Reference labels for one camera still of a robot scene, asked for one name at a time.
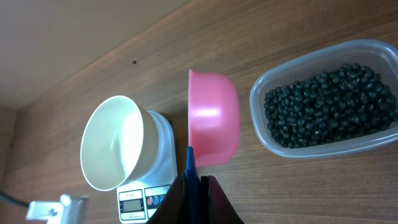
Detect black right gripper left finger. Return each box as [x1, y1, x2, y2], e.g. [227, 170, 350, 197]
[147, 174, 188, 224]

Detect clear plastic food container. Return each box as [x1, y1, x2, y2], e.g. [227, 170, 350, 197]
[249, 40, 397, 159]

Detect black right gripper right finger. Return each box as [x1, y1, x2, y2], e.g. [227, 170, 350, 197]
[200, 175, 244, 224]

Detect cream white bowl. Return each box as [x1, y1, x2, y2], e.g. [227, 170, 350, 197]
[80, 96, 159, 191]

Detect black beans in container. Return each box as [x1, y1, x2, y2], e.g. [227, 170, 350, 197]
[264, 63, 397, 149]

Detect pink scoop with blue handle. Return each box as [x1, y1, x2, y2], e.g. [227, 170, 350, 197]
[184, 70, 240, 223]

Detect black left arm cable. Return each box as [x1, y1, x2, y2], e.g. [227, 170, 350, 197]
[0, 190, 30, 208]

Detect white digital kitchen scale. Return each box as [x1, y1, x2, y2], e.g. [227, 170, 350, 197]
[117, 111, 177, 223]

